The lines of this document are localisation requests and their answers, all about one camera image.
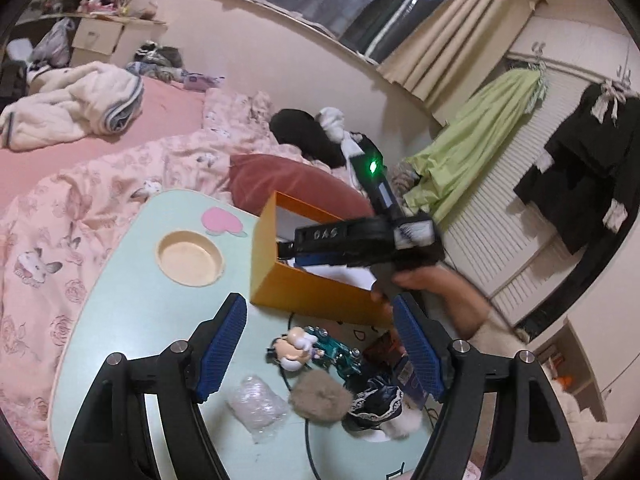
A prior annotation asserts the black cable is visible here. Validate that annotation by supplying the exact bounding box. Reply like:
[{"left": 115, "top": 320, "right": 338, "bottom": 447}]
[{"left": 279, "top": 310, "right": 323, "bottom": 480}]

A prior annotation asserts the black dress with white trim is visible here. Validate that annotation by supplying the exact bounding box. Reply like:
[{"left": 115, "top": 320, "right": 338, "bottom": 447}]
[{"left": 513, "top": 79, "right": 640, "bottom": 257}]

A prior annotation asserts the person's right hand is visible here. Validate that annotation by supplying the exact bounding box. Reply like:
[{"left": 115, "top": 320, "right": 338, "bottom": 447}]
[{"left": 371, "top": 265, "right": 493, "bottom": 341}]

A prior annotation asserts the cartoon figurine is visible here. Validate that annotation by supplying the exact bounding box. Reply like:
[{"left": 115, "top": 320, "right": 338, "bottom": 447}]
[{"left": 271, "top": 326, "right": 321, "bottom": 372}]

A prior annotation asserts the black garment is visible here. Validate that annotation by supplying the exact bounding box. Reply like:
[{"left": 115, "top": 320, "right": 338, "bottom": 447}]
[{"left": 269, "top": 108, "right": 349, "bottom": 169}]

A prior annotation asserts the white fur pompom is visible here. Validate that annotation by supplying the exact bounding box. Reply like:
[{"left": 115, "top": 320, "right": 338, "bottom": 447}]
[{"left": 384, "top": 404, "right": 427, "bottom": 442}]

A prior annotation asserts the dark blue lace cloth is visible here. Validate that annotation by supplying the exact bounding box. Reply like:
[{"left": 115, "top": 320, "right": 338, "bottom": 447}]
[{"left": 343, "top": 374, "right": 406, "bottom": 434}]

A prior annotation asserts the orange cardboard box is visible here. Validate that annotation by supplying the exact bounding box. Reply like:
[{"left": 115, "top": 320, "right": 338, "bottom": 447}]
[{"left": 250, "top": 191, "right": 397, "bottom": 329}]

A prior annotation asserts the red pillow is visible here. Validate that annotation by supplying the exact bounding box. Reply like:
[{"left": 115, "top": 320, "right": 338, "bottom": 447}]
[{"left": 228, "top": 153, "right": 377, "bottom": 222}]

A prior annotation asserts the white cabinet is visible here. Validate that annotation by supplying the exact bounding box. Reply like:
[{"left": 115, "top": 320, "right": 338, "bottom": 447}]
[{"left": 529, "top": 317, "right": 627, "bottom": 423}]

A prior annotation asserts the purple pouch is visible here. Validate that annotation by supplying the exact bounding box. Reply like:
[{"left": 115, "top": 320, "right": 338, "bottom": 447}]
[{"left": 182, "top": 72, "right": 226, "bottom": 92}]

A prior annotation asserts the pink floral quilt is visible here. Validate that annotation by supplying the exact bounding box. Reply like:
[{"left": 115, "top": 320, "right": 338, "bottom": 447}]
[{"left": 0, "top": 87, "right": 362, "bottom": 463}]

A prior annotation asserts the light green desktop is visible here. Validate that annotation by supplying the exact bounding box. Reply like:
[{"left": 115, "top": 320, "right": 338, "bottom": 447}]
[{"left": 49, "top": 189, "right": 437, "bottom": 480}]

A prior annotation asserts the white cloth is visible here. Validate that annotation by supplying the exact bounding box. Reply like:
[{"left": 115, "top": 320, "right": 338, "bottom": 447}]
[{"left": 319, "top": 106, "right": 365, "bottom": 162}]

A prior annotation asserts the teal toy keychain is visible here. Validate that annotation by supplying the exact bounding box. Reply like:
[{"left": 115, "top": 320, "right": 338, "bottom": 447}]
[{"left": 307, "top": 327, "right": 364, "bottom": 377}]

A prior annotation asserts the clear plastic bag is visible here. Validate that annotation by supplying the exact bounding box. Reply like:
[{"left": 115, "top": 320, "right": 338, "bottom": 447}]
[{"left": 226, "top": 374, "right": 289, "bottom": 444}]

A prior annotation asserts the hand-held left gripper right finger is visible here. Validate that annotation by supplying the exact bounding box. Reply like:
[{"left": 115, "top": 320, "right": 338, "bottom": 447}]
[{"left": 391, "top": 293, "right": 584, "bottom": 480}]

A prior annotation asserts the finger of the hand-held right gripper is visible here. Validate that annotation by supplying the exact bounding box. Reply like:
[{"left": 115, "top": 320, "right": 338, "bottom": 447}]
[{"left": 276, "top": 217, "right": 392, "bottom": 267}]

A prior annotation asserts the beige curtain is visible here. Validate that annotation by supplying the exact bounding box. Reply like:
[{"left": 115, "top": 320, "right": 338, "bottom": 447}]
[{"left": 377, "top": 0, "right": 544, "bottom": 102}]

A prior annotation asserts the pile of clothes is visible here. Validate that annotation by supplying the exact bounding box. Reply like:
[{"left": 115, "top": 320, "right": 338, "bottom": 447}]
[{"left": 125, "top": 41, "right": 184, "bottom": 82}]

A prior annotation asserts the pink toys pile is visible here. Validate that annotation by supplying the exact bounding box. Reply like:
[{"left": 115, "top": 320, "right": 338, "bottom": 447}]
[{"left": 76, "top": 0, "right": 135, "bottom": 17}]

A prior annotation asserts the white fleece robe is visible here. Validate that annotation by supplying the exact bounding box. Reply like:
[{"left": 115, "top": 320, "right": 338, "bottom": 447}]
[{"left": 0, "top": 60, "right": 146, "bottom": 154}]

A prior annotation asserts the grey plastic bag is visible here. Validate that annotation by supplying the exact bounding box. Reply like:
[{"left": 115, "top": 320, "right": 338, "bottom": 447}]
[{"left": 29, "top": 17, "right": 77, "bottom": 69}]

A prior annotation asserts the white slatted wardrobe door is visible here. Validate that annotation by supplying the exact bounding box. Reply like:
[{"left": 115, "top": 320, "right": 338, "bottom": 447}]
[{"left": 439, "top": 14, "right": 637, "bottom": 323}]

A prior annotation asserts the beige fur pompom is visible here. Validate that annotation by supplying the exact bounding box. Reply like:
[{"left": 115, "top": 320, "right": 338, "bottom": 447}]
[{"left": 289, "top": 370, "right": 354, "bottom": 427}]

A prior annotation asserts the light green hanging garment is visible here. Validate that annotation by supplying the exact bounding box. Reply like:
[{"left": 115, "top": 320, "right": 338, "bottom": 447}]
[{"left": 401, "top": 67, "right": 549, "bottom": 227}]

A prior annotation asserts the pink bed sheet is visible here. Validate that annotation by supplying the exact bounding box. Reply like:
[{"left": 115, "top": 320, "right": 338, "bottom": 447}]
[{"left": 0, "top": 77, "right": 207, "bottom": 207}]

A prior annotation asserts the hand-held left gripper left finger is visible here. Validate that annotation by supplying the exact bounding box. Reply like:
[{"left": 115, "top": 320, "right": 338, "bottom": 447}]
[{"left": 59, "top": 292, "right": 248, "bottom": 480}]

